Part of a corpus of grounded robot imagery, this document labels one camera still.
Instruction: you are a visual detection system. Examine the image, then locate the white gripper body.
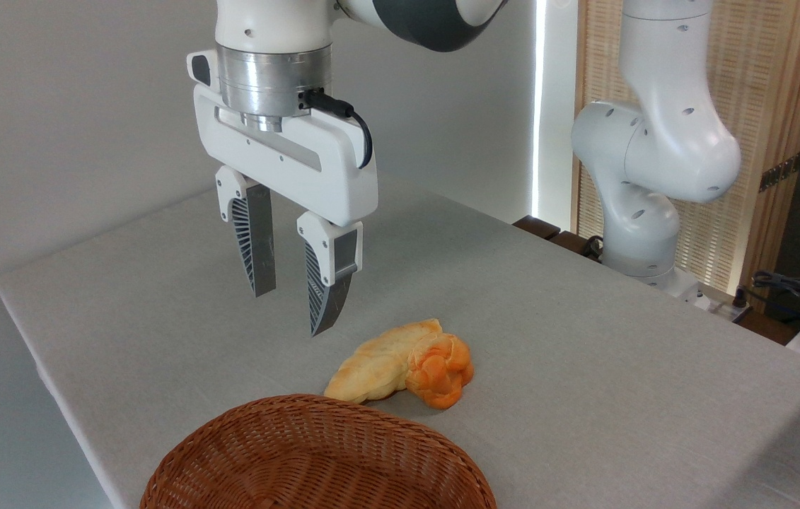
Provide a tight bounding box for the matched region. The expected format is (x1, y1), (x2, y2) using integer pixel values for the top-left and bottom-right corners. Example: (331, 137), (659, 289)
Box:
(193, 84), (379, 228)

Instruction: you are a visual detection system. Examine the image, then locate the gripper finger ribbed grey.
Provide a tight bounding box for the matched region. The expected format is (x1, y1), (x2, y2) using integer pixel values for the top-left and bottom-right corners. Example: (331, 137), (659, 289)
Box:
(296, 211), (364, 338)
(215, 165), (278, 299)

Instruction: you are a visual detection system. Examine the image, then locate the orange knotted bread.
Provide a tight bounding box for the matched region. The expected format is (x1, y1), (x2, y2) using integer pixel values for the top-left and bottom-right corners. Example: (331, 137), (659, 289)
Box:
(405, 333), (475, 411)

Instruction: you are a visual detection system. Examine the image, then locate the pale leaf-shaped bread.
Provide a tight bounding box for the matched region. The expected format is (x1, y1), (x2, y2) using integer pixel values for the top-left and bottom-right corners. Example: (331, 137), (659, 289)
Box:
(324, 318), (444, 405)

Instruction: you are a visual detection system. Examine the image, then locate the brown wicker basket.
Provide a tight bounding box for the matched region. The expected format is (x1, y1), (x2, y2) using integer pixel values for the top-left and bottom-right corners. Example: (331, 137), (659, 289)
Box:
(139, 394), (498, 509)

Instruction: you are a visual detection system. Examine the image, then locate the dark wooden furniture edge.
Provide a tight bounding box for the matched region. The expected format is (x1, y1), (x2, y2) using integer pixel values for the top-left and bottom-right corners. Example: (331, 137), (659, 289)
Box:
(512, 214), (605, 264)

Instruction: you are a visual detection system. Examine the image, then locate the grey tablecloth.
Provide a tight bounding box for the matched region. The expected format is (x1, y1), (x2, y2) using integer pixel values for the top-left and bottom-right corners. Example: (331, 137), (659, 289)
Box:
(0, 172), (800, 509)

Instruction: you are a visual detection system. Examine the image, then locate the metal screen hinge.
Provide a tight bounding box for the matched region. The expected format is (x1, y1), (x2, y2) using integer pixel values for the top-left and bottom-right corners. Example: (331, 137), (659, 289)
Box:
(758, 151), (800, 193)

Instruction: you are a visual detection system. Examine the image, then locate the bamboo folding screen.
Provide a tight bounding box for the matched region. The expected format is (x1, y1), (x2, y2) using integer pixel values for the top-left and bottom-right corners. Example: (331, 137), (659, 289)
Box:
(572, 0), (800, 299)

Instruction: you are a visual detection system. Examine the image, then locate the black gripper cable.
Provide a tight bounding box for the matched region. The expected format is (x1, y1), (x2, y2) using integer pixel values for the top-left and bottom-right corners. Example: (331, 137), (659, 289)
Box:
(301, 88), (374, 171)

